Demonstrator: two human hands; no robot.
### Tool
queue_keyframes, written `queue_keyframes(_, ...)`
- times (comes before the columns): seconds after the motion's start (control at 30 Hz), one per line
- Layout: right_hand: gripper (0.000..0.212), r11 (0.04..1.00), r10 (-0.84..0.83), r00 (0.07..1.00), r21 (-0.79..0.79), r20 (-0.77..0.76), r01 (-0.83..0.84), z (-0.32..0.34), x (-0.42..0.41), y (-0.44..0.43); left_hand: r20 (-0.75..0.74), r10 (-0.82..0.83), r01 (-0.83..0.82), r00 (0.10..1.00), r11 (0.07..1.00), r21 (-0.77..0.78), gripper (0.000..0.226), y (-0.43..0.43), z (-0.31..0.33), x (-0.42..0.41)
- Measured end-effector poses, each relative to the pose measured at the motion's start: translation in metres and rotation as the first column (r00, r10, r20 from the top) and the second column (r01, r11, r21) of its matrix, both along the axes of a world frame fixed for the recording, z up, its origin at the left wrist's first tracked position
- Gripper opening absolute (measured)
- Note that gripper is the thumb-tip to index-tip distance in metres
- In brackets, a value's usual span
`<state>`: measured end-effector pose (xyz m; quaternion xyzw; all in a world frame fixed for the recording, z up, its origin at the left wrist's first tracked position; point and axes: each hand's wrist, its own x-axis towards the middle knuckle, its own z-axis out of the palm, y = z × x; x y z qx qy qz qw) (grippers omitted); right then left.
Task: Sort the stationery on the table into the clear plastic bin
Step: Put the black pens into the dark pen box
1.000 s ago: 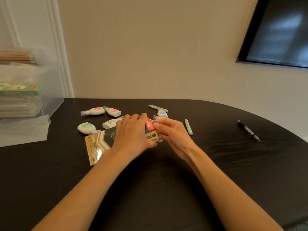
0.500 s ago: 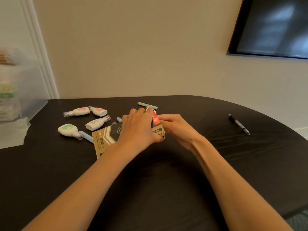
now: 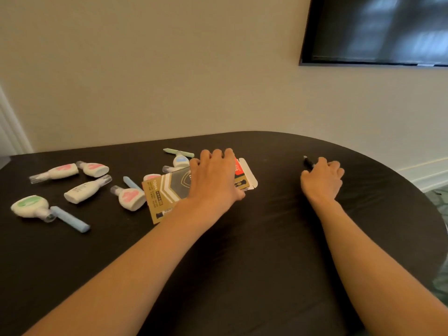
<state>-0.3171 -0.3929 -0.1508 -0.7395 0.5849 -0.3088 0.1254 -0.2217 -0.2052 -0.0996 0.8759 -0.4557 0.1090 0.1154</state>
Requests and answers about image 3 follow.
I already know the person's left hand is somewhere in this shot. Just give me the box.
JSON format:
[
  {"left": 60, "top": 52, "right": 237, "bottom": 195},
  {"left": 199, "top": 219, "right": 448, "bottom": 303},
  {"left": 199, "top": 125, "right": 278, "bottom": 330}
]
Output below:
[{"left": 183, "top": 147, "right": 245, "bottom": 216}]

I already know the person's right hand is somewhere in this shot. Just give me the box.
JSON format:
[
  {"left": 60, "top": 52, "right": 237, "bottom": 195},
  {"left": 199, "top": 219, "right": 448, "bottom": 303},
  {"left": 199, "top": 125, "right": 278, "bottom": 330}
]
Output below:
[{"left": 300, "top": 157, "right": 345, "bottom": 207}]

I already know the white blue correction tape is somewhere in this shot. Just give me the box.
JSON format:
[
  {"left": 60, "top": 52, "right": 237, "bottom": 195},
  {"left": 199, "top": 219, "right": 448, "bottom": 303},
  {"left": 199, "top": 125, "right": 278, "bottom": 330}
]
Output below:
[{"left": 173, "top": 150, "right": 191, "bottom": 169}]

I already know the green highlighter stick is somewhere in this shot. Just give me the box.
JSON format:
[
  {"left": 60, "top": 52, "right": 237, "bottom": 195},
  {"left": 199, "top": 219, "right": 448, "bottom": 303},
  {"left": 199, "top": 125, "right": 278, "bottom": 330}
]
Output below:
[{"left": 163, "top": 147, "right": 195, "bottom": 159}]

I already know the black gold pen box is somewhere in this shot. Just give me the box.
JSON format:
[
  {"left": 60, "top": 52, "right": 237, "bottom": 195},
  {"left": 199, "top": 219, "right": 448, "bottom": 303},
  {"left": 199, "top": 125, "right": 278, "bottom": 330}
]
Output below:
[{"left": 141, "top": 157, "right": 259, "bottom": 225}]

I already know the white printed correction tape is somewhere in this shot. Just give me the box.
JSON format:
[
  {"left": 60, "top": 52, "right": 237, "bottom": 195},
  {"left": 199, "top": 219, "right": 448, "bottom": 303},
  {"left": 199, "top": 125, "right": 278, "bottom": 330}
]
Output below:
[{"left": 64, "top": 175, "right": 112, "bottom": 205}]

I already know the person's left forearm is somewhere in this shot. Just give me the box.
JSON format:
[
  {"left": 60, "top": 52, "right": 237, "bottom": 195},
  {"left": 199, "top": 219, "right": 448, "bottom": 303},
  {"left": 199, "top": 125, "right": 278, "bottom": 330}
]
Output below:
[{"left": 22, "top": 201, "right": 217, "bottom": 336}]

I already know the person's right forearm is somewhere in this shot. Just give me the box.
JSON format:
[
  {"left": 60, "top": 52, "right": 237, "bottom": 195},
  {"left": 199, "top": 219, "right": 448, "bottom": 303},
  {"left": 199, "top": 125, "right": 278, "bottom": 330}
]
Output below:
[{"left": 311, "top": 199, "right": 448, "bottom": 336}]

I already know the black wall television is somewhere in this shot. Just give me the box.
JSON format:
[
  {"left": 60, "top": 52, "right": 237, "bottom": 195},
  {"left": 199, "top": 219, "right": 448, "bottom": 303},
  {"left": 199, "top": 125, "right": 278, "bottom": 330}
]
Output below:
[{"left": 299, "top": 0, "right": 448, "bottom": 68}]

